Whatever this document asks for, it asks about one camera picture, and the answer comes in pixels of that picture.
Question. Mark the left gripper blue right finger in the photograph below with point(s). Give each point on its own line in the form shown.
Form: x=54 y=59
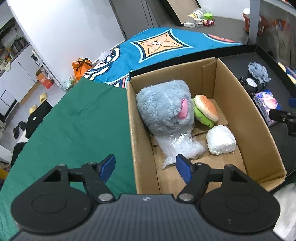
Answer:
x=185 y=168

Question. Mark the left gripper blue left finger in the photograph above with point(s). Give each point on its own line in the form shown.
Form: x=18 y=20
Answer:
x=106 y=167

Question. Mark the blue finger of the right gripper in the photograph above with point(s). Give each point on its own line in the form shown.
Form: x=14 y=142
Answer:
x=292 y=102

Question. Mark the purple tissue pack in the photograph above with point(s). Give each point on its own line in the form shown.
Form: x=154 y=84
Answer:
x=265 y=101

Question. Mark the black heart soft toy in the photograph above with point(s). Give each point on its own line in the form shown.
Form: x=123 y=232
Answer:
x=252 y=86

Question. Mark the white soft bundle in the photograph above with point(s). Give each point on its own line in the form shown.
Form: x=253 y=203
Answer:
x=220 y=140

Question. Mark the burger plush toy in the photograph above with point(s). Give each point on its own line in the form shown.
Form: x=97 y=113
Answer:
x=205 y=111

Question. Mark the grey fluffy plush toy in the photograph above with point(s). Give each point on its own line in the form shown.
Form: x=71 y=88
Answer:
x=166 y=107

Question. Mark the black shallow tray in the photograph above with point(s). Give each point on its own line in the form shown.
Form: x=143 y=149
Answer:
x=266 y=154

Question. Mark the green cloth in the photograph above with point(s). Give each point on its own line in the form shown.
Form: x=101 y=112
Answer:
x=87 y=124

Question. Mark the grey desk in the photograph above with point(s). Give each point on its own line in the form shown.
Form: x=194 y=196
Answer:
x=272 y=9

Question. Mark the black chair back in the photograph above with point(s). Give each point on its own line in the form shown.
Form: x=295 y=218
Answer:
x=36 y=118

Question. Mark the orange cardboard box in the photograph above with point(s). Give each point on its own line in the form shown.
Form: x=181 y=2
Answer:
x=43 y=79

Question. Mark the orange gift bag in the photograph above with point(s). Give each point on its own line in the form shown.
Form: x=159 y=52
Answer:
x=81 y=66

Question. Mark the white fleece blanket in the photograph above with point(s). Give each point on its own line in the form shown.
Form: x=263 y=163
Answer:
x=285 y=226

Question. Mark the green cup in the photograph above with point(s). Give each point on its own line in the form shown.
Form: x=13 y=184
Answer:
x=208 y=16

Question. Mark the blue patterned blanket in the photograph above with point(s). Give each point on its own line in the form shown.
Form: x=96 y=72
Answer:
x=161 y=47

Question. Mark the white plastic bottle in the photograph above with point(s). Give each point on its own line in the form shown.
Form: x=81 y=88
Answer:
x=196 y=14

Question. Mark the grey sofa mattress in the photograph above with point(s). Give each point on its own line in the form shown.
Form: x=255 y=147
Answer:
x=136 y=16

